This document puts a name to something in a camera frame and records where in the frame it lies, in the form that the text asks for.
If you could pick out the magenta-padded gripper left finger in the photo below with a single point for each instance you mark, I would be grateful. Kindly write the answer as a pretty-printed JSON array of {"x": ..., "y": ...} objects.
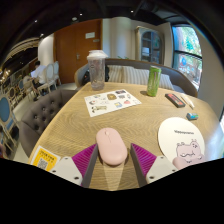
[{"x": 68, "y": 168}]

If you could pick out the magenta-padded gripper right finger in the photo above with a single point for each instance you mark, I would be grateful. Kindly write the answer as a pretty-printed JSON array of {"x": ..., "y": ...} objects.
[{"x": 160, "y": 166}]

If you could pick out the pink computer mouse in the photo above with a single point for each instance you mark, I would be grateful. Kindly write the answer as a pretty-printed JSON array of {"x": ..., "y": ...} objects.
[{"x": 111, "y": 146}]

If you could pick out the round white cartoon mouse pad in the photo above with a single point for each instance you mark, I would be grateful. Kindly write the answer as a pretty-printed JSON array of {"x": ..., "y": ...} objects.
[{"x": 176, "y": 136}]

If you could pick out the yellow code card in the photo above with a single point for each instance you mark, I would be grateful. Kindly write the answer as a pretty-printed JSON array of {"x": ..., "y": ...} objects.
[{"x": 45, "y": 159}]

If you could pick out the grey tufted armchair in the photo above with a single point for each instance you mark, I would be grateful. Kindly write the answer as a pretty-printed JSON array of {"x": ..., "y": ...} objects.
[{"x": 41, "y": 116}]

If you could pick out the small teal eraser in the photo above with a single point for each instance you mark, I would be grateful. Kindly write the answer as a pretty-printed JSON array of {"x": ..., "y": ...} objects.
[{"x": 192, "y": 116}]

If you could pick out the black and red flat box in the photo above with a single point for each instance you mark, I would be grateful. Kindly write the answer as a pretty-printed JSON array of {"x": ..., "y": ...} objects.
[{"x": 174, "y": 100}]

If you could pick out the white tube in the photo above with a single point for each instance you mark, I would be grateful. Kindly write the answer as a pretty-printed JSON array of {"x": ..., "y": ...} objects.
[{"x": 187, "y": 100}]

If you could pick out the white sticker sheet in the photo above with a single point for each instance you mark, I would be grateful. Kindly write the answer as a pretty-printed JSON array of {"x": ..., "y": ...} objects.
[{"x": 111, "y": 101}]

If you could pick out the group of blue-backed chairs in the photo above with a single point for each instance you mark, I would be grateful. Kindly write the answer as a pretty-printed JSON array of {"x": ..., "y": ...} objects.
[{"x": 5, "y": 111}]

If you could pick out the green drink can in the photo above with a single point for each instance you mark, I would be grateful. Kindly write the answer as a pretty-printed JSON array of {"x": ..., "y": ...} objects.
[{"x": 154, "y": 81}]

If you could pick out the striped cushion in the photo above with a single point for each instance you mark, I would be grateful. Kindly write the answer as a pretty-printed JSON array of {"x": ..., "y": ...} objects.
[
  {"x": 135, "y": 76},
  {"x": 115, "y": 74},
  {"x": 166, "y": 81}
]

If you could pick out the grey curved sofa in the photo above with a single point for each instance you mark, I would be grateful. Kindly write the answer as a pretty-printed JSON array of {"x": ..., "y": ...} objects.
[{"x": 180, "y": 80}]

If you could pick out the group of white chairs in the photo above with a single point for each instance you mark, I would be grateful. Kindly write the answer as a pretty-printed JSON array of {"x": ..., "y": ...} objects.
[{"x": 50, "y": 75}]

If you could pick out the person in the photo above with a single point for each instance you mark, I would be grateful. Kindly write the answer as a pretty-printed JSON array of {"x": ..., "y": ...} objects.
[{"x": 38, "y": 73}]

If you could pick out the clear shaker bottle white lid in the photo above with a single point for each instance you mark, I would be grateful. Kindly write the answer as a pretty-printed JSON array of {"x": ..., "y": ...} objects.
[{"x": 97, "y": 71}]

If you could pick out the large dark-framed window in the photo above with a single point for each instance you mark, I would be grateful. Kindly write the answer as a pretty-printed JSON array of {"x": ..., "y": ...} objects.
[{"x": 186, "y": 53}]

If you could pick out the grey glass-door cabinet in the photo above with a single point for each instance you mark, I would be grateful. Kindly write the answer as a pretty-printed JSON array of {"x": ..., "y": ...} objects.
[{"x": 150, "y": 45}]

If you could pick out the brown wooden door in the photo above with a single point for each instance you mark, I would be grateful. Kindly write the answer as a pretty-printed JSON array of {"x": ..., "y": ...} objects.
[{"x": 71, "y": 43}]

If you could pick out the ceiling spot lights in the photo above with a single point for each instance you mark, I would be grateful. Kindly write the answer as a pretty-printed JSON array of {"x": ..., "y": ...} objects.
[{"x": 74, "y": 18}]

